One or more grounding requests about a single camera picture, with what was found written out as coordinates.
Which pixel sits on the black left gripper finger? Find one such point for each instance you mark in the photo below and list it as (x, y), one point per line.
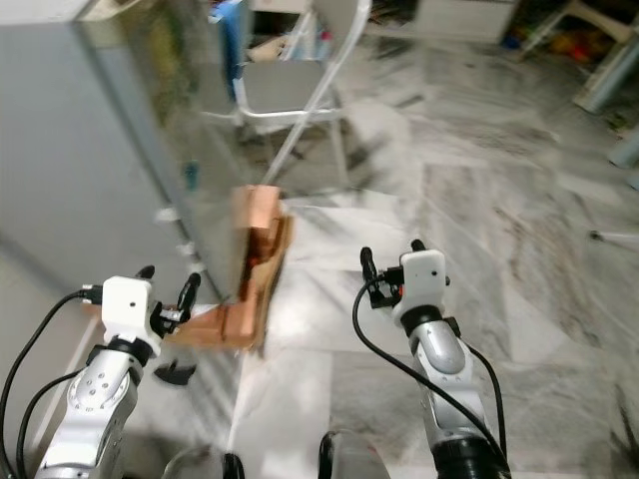
(189, 291)
(146, 270)

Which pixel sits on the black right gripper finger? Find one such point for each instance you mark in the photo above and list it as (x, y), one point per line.
(368, 264)
(416, 244)

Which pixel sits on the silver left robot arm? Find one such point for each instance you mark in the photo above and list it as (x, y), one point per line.
(95, 399)

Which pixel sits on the small grey fridge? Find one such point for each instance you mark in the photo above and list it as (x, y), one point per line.
(70, 130)

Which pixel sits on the robot left leg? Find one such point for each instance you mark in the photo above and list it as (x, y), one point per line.
(200, 464)

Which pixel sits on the robot leg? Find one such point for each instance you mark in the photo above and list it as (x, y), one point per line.
(200, 464)
(349, 457)

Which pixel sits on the robot right leg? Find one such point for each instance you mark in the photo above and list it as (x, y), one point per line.
(349, 457)

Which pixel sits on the grey metal folding chair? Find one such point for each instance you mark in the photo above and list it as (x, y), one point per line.
(285, 90)

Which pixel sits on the thin white stick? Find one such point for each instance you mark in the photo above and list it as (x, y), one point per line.
(614, 238)

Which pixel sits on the grey furniture leg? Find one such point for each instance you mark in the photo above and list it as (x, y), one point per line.
(609, 80)

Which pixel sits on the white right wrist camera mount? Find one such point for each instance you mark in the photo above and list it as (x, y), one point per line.
(422, 277)

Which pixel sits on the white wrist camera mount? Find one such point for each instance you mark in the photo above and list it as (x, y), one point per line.
(130, 309)
(422, 277)

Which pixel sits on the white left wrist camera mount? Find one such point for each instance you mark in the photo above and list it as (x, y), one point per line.
(130, 309)

